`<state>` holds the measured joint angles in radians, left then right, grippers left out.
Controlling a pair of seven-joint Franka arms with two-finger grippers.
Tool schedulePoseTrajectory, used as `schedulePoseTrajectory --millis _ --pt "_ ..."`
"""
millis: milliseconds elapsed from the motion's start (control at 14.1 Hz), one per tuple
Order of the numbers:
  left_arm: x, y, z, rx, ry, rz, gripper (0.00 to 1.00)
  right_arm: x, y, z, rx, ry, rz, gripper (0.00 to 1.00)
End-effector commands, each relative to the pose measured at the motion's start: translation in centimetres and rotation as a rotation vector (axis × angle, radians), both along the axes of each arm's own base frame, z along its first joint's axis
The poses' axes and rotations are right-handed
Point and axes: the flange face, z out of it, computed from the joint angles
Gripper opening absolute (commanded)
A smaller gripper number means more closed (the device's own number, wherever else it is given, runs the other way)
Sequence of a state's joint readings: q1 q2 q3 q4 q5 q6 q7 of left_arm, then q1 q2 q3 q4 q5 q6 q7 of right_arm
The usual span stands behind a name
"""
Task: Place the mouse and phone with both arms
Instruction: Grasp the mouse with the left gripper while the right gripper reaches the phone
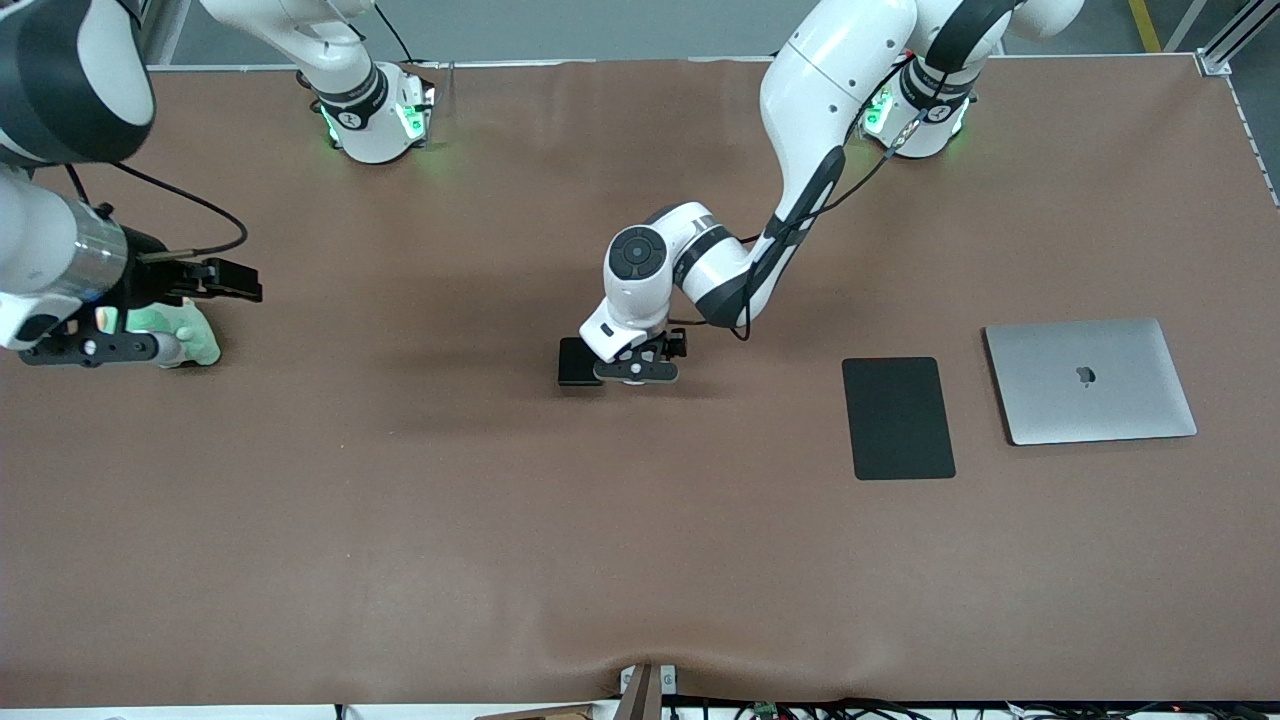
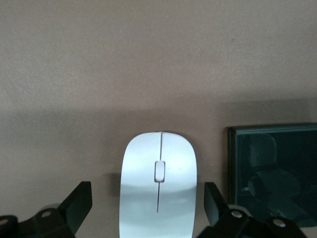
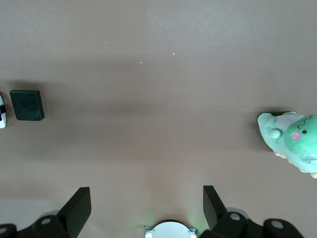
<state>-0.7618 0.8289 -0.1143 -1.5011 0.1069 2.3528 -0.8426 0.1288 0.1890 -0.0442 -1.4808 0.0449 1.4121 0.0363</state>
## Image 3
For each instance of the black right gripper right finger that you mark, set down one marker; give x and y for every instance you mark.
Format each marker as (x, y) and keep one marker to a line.
(215, 210)

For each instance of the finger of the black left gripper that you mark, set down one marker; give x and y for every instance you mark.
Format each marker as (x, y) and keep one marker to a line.
(2, 109)

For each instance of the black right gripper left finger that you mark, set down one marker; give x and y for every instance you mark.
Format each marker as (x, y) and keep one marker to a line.
(74, 210)

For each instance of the white computer mouse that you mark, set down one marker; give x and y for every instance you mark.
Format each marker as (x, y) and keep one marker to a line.
(2, 122)

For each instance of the black square box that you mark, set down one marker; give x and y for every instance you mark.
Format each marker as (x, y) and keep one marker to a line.
(27, 105)

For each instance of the green dinosaur plush toy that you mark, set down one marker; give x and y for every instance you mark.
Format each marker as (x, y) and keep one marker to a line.
(297, 143)

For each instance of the brown table cover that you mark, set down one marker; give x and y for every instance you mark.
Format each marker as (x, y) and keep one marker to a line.
(158, 86)

